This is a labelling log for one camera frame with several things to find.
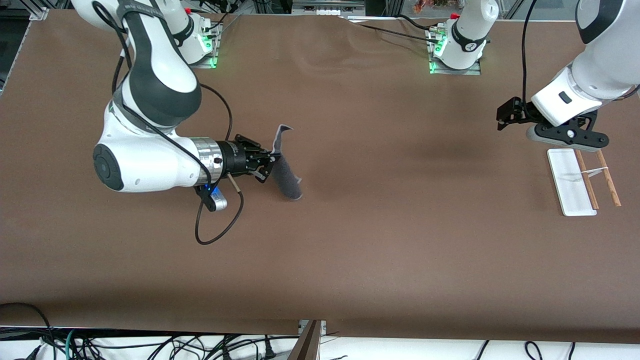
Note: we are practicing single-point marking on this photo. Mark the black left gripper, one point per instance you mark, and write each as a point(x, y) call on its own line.
point(521, 112)

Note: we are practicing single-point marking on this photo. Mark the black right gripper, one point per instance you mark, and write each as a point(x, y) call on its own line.
point(234, 158)

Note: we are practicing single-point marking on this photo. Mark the pink and grey towel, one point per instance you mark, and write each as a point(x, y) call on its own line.
point(287, 180)

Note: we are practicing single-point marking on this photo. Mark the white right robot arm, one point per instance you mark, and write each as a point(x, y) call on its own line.
point(150, 160)

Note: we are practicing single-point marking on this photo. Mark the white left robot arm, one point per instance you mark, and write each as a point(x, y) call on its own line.
point(600, 70)

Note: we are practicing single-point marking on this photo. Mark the white tie on rack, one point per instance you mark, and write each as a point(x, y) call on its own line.
point(595, 172)

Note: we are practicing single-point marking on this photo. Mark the white power strip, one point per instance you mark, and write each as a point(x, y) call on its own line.
point(327, 9)

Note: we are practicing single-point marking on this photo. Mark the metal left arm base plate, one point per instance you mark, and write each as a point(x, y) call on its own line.
point(457, 71)

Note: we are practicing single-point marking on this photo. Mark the white rack base plate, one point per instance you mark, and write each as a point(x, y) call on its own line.
point(570, 182)

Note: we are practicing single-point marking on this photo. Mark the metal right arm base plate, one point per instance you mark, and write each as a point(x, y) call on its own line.
point(206, 62)

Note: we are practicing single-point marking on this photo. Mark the metal table edge bracket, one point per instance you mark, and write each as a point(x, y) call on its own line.
point(312, 326)

